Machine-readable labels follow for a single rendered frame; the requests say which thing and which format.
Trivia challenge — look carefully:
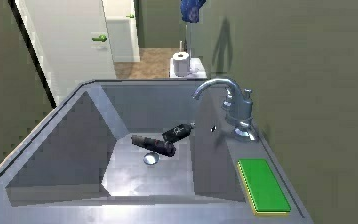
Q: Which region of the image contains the black razor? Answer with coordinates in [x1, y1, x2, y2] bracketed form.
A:
[130, 134, 177, 158]

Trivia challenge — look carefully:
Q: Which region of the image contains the white room door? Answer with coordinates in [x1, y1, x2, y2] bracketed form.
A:
[101, 0, 141, 64]
[14, 0, 117, 107]

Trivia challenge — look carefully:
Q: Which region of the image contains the white paper roll stand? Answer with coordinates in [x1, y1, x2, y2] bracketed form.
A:
[169, 40, 208, 79]

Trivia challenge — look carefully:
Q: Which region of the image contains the silver curved faucet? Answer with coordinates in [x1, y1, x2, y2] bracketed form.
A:
[191, 78, 260, 142]

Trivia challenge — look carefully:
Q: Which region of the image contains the blue hanging towel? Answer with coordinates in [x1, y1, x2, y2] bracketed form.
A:
[179, 0, 208, 24]

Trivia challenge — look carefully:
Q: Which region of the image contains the black bottle with white print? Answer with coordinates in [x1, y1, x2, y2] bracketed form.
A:
[161, 122, 196, 144]

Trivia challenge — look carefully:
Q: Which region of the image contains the green and yellow sponge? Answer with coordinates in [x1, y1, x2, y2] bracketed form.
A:
[236, 158, 292, 216]

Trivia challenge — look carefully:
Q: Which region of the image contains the grey metal sink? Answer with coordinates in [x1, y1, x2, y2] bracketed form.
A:
[0, 78, 315, 224]

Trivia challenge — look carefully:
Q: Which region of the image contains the white toilet paper roll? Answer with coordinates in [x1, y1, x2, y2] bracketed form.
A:
[172, 51, 191, 78]

